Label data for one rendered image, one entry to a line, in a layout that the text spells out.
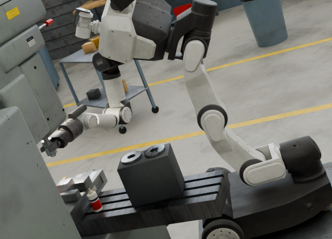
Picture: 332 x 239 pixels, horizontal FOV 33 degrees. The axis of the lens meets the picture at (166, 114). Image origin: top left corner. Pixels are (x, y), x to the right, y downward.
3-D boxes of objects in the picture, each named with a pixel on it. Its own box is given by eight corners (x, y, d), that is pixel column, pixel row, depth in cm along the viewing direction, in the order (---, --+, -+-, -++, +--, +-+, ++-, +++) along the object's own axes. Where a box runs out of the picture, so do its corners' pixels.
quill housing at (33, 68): (31, 126, 248) (0, 60, 237) (71, 117, 241) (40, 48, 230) (10, 147, 232) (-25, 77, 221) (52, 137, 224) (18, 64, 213)
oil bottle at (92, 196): (96, 207, 244) (86, 186, 240) (104, 206, 242) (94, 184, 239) (93, 213, 240) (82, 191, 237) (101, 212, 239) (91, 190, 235)
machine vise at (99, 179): (81, 185, 270) (72, 166, 267) (108, 181, 264) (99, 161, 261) (47, 230, 241) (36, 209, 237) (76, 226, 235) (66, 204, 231)
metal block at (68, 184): (66, 190, 251) (61, 179, 249) (77, 188, 248) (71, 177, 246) (61, 197, 246) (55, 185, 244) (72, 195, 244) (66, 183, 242)
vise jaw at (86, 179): (64, 186, 258) (61, 179, 257) (92, 182, 252) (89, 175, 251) (59, 194, 253) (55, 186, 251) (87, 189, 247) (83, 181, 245)
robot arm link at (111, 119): (89, 128, 266) (113, 129, 283) (106, 128, 261) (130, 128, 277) (89, 106, 267) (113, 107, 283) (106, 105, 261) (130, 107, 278)
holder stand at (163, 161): (136, 193, 243) (119, 153, 236) (185, 179, 238) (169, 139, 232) (133, 208, 232) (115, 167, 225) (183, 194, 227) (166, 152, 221)
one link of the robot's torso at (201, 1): (218, 1, 255) (180, -8, 255) (219, 7, 243) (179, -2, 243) (203, 59, 266) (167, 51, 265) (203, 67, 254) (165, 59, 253)
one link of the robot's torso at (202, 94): (228, 118, 279) (207, 28, 262) (230, 132, 262) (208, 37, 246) (198, 124, 281) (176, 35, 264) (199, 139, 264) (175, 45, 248)
